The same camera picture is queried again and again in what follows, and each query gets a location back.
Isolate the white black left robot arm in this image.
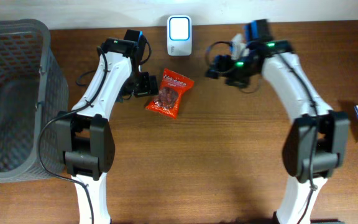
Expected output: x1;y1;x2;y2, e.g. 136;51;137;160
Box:
54;29;158;223

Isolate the grey plastic mesh basket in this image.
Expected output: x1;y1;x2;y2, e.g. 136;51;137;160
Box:
0;19;69;183

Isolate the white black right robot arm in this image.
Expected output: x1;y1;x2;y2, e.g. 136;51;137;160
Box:
204;19;350;223

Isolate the white barcode scanner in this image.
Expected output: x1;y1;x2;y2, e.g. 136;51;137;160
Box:
167;15;193;57

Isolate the red orange snack bag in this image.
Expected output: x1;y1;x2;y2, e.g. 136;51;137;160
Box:
145;68;195;119

